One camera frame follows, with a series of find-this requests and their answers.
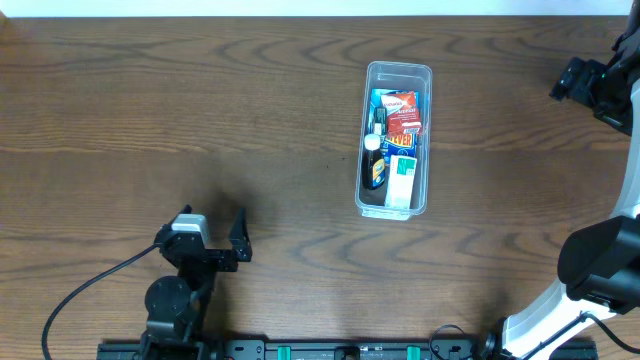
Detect blue KoolFever box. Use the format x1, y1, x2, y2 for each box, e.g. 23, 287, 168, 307
366, 88, 423, 164

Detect left black cable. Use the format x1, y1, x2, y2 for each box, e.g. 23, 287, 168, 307
40, 243, 160, 360

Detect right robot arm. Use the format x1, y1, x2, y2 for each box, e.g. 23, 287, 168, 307
474, 2, 639, 359

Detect small dark green box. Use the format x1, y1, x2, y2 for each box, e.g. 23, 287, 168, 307
372, 107, 387, 136

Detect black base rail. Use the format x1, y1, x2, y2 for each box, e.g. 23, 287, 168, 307
97, 339, 599, 360

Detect clear plastic container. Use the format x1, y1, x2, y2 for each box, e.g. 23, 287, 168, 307
355, 61, 432, 221

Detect black cable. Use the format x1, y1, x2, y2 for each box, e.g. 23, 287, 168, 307
519, 309, 640, 359
40, 243, 160, 360

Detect red Panadol ActiFast box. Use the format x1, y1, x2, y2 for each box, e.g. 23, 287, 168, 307
380, 91, 422, 135

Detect black bottle white cap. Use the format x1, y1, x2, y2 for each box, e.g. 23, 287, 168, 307
361, 133, 386, 190

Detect right black cable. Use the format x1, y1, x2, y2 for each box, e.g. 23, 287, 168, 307
519, 309, 640, 359

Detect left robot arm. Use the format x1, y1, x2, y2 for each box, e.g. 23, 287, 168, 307
140, 205, 253, 359

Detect white green Panadol box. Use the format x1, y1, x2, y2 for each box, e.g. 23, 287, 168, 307
384, 155, 417, 209

